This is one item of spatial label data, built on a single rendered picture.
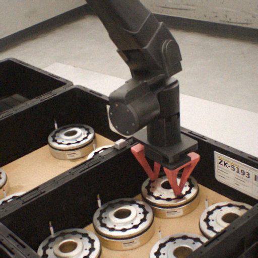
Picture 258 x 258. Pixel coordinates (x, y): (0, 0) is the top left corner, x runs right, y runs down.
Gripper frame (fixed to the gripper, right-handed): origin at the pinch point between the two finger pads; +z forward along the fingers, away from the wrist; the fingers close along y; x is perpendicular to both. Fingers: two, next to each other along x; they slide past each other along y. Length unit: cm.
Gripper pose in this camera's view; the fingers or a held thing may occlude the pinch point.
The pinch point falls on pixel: (166, 182)
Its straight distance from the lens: 99.3
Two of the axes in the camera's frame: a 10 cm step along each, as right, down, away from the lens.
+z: 0.7, 8.7, 4.9
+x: 7.7, -3.6, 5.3
